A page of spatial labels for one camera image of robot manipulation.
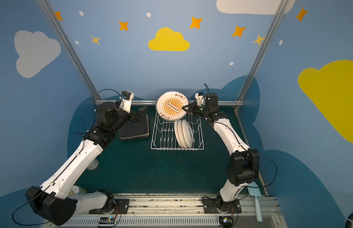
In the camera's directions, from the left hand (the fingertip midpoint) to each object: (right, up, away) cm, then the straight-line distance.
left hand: (136, 102), depth 71 cm
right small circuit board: (+47, -63, +2) cm, 78 cm away
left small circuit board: (-16, -62, +2) cm, 64 cm away
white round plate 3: (+23, -18, +15) cm, 33 cm away
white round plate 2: (+20, -13, +16) cm, 29 cm away
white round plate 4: (+27, -17, +17) cm, 37 cm away
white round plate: (+16, 0, +11) cm, 20 cm away
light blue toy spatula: (+64, -49, +7) cm, 81 cm away
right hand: (+24, -1, +9) cm, 26 cm away
